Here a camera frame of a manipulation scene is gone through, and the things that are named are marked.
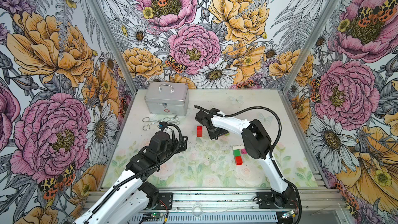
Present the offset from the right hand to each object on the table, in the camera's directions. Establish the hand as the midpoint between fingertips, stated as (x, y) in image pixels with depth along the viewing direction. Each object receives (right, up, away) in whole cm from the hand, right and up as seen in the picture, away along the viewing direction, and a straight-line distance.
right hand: (221, 136), depth 95 cm
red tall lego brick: (+8, -11, -9) cm, 17 cm away
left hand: (-23, 0, -17) cm, 29 cm away
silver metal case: (-33, +23, +2) cm, 40 cm away
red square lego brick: (-13, +4, -3) cm, 14 cm away
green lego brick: (+7, -7, -10) cm, 14 cm away
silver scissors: (-30, +10, +10) cm, 34 cm away
